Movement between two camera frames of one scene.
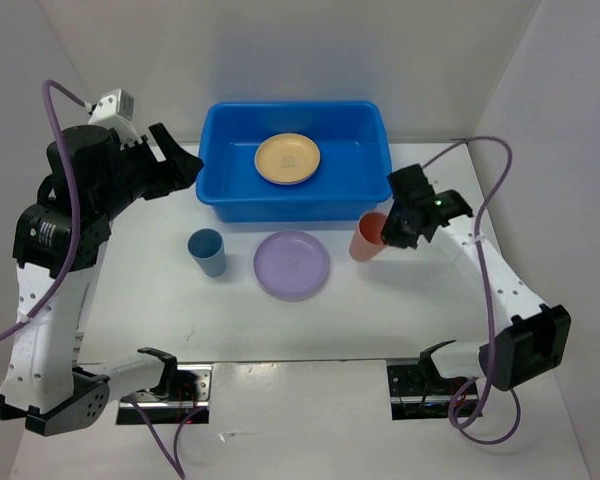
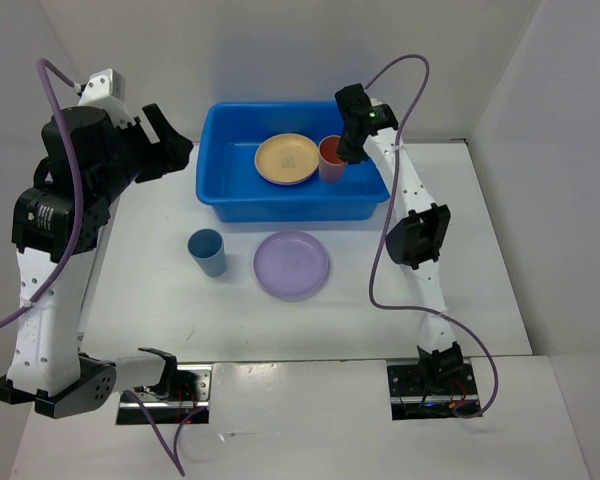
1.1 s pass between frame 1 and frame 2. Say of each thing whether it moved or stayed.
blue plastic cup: stayed
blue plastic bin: stayed
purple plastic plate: stayed
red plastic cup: moved
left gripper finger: moved
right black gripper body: moved
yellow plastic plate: stayed
